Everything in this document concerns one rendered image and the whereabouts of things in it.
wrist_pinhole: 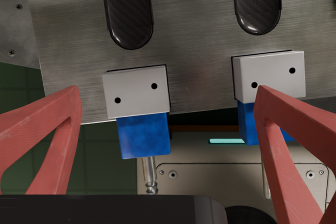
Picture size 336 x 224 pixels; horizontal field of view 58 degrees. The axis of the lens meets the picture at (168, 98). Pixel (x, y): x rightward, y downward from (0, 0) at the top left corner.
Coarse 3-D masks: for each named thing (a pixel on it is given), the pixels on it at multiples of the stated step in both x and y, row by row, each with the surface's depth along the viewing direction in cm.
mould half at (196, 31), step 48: (48, 0) 25; (96, 0) 25; (192, 0) 25; (288, 0) 25; (48, 48) 26; (96, 48) 26; (144, 48) 26; (192, 48) 26; (240, 48) 26; (288, 48) 26; (96, 96) 27; (192, 96) 27
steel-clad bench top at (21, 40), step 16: (0, 0) 31; (16, 0) 31; (0, 16) 31; (16, 16) 31; (0, 32) 31; (16, 32) 31; (32, 32) 31; (0, 48) 31; (16, 48) 31; (32, 48) 31; (16, 64) 32; (32, 64) 32
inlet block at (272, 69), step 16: (240, 64) 24; (256, 64) 23; (272, 64) 23; (288, 64) 23; (240, 80) 24; (256, 80) 24; (272, 80) 24; (288, 80) 24; (304, 80) 24; (240, 96) 24; (304, 96) 24; (240, 112) 27; (240, 128) 28; (256, 144) 26
